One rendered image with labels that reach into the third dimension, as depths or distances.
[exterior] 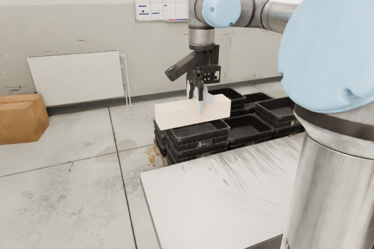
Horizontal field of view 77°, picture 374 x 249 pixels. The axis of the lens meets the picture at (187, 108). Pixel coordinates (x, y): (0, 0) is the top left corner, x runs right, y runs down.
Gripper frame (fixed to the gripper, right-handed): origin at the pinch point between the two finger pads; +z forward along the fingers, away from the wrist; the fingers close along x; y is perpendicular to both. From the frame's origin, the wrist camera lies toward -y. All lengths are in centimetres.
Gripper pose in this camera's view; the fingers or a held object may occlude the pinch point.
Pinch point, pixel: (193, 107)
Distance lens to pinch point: 75.6
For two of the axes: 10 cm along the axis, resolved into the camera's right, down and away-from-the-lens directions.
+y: 9.3, -1.6, 3.3
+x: -3.6, -4.1, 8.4
